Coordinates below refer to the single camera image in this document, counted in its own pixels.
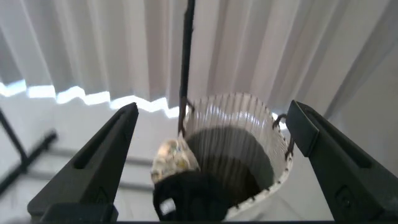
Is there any black garment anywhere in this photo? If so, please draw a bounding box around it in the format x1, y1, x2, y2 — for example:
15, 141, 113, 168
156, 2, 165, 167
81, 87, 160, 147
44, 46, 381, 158
152, 170, 237, 222

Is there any white laundry basket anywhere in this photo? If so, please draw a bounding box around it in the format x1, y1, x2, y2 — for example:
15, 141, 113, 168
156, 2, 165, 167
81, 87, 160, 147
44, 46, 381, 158
182, 92, 295, 222

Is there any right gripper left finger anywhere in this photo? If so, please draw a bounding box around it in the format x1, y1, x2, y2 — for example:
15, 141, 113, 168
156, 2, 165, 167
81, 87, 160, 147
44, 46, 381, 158
27, 102, 140, 223

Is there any white curtain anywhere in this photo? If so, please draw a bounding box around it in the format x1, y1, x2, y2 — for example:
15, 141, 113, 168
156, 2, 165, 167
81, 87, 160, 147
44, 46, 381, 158
0, 0, 398, 119

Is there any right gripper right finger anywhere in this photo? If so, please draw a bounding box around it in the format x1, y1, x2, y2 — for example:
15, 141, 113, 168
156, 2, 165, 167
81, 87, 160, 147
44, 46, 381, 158
285, 99, 398, 222

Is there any black clothes rack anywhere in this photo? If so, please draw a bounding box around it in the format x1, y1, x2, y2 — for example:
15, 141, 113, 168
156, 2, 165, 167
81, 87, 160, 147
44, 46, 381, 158
0, 0, 197, 197

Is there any cream printed garment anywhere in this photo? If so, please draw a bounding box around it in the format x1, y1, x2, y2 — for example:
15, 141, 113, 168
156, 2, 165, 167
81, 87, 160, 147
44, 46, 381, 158
150, 138, 200, 184

